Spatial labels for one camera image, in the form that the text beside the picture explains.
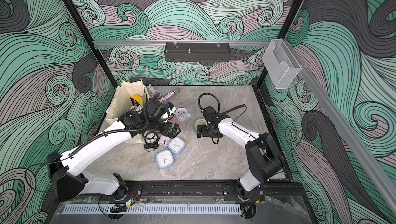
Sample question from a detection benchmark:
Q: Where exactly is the blue square alarm clock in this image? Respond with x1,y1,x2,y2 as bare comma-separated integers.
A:
156,149,174,169

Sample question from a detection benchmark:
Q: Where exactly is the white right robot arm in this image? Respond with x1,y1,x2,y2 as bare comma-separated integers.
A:
197,104,284,194

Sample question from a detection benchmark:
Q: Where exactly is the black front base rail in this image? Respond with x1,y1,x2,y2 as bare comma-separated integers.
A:
126,179,305,202

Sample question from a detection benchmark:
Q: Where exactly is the small white round clock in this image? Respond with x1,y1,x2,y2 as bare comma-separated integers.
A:
175,107,191,121

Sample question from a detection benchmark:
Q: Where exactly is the cream floral canvas bag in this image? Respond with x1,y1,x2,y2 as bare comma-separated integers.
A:
106,80,147,146

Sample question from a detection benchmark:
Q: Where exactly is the green round alarm clock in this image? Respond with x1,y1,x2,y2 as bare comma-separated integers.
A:
193,117,206,134

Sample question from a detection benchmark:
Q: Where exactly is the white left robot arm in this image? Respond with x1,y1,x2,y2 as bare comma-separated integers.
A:
46,99,176,202

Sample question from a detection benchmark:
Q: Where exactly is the black perforated wall shelf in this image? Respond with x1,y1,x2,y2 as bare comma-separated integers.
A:
164,42,231,65

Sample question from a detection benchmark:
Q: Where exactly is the pink twin-bell alarm clock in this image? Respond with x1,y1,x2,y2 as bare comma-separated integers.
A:
168,120,180,125

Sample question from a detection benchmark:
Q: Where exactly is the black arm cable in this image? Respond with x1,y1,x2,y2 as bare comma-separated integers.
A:
197,92,248,116
24,100,155,194

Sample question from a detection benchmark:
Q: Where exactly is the clear plastic wall holder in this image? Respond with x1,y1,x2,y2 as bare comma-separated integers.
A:
262,39,301,90

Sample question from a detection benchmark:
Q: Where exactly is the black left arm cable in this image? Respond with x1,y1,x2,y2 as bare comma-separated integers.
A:
24,100,155,194

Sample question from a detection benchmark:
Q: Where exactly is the small pink square clock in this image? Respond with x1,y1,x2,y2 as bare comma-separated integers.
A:
158,135,171,148

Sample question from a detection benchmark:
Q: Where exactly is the aluminium rail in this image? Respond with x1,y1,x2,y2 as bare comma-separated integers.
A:
283,40,396,214
93,39,271,47

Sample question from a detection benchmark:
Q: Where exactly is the white slotted cable duct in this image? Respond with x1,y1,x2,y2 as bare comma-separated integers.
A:
61,203,241,215

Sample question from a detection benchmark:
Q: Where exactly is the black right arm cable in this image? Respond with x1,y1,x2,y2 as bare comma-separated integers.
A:
197,92,248,116

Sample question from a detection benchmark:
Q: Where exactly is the yellow rectangular alarm clock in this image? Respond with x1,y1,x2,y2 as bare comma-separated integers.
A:
130,94,143,106

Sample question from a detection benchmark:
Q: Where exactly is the black twin-bell alarm clock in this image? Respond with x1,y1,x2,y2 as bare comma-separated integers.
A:
143,132,159,151

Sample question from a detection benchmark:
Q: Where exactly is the white bunny figurine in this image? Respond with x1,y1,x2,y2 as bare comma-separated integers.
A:
146,84,158,98

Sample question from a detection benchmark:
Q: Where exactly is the aluminium right rail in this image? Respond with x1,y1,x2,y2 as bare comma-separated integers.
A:
283,40,396,214

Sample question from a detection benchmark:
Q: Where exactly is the aluminium back rail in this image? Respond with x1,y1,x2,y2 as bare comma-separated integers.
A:
93,39,271,47

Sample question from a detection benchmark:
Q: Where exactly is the light blue square clock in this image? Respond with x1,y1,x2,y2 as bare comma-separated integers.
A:
167,137,186,155

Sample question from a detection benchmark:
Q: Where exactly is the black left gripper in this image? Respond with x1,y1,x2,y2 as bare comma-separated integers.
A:
146,120,182,138

